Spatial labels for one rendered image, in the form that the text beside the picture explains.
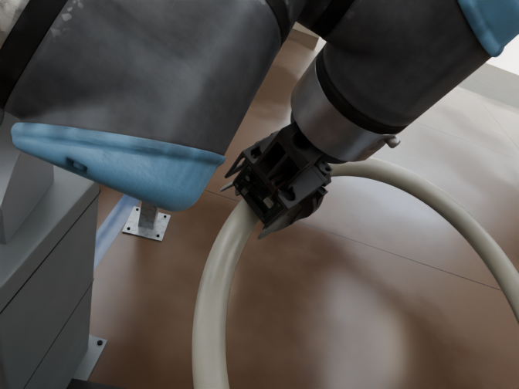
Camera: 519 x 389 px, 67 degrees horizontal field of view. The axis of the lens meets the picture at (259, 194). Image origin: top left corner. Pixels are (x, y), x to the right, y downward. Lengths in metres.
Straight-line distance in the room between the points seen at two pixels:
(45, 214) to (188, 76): 0.79
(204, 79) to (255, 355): 1.67
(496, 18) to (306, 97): 0.13
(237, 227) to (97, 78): 0.26
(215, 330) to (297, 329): 1.59
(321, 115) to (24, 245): 0.70
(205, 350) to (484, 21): 0.31
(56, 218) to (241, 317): 1.14
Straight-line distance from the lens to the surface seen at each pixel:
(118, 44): 0.17
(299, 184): 0.38
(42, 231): 0.91
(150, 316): 1.80
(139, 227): 2.11
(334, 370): 1.92
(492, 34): 0.26
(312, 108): 0.31
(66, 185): 1.02
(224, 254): 0.39
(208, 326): 0.37
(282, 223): 0.48
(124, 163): 0.17
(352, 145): 0.31
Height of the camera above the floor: 1.51
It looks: 36 degrees down
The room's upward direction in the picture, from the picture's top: 21 degrees clockwise
